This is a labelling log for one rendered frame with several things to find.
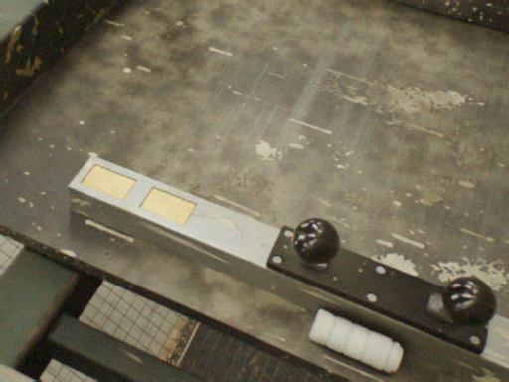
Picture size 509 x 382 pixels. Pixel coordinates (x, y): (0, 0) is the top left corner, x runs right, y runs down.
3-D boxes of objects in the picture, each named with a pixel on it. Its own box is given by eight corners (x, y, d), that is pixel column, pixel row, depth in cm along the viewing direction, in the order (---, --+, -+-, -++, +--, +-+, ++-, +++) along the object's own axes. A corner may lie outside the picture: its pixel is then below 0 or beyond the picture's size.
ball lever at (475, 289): (454, 338, 60) (494, 335, 48) (413, 320, 61) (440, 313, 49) (467, 298, 61) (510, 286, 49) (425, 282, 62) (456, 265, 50)
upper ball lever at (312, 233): (326, 285, 64) (331, 270, 51) (288, 270, 65) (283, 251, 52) (340, 248, 64) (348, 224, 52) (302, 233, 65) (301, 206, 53)
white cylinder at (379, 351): (306, 344, 63) (390, 381, 61) (311, 328, 61) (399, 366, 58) (315, 318, 65) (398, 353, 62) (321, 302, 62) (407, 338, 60)
